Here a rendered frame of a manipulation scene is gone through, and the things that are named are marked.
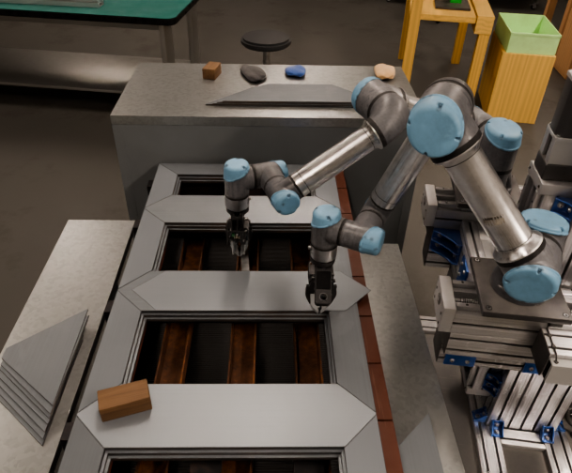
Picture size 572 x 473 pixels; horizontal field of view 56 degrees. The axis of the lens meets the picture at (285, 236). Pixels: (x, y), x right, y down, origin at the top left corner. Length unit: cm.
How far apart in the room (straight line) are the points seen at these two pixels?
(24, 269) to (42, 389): 176
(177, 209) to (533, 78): 359
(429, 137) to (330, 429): 73
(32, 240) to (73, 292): 163
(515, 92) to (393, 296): 330
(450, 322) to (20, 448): 116
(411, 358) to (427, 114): 89
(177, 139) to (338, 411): 137
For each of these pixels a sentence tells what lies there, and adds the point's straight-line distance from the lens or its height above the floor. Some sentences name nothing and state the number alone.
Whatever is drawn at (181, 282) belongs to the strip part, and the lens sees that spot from 175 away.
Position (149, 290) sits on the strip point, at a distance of 174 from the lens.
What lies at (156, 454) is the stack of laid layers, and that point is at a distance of 140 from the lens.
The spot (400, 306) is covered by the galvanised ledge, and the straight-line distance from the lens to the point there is 195.
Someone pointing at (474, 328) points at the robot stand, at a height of 93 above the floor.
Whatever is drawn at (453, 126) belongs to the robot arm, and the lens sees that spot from 115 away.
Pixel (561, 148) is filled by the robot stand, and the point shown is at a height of 135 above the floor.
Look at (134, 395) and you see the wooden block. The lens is 142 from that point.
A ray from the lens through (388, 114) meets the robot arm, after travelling 157.
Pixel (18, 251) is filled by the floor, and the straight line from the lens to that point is 350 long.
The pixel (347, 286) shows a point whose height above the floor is 85.
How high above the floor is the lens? 202
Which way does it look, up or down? 38 degrees down
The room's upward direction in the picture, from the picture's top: 2 degrees clockwise
